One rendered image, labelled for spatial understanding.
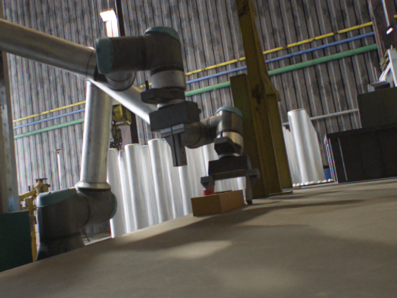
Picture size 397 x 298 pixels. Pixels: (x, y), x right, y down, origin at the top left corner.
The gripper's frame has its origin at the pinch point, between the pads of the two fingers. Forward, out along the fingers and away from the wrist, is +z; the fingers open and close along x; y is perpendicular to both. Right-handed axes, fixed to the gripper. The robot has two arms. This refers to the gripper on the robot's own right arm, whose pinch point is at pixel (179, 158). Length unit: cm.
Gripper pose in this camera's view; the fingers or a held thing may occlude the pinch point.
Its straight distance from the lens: 90.3
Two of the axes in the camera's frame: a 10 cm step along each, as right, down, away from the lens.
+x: -7.8, 1.9, 6.0
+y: 6.1, 0.1, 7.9
